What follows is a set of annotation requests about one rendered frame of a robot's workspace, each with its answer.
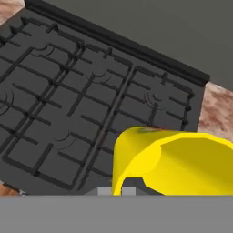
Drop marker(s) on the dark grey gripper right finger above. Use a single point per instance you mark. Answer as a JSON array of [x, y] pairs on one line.
[[133, 183]]

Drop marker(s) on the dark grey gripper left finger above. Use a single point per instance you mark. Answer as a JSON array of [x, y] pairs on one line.
[[104, 191]]

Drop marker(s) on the yellow cup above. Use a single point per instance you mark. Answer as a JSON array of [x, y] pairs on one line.
[[188, 164]]

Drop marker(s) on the black hob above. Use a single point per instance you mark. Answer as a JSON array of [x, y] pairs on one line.
[[75, 100]]

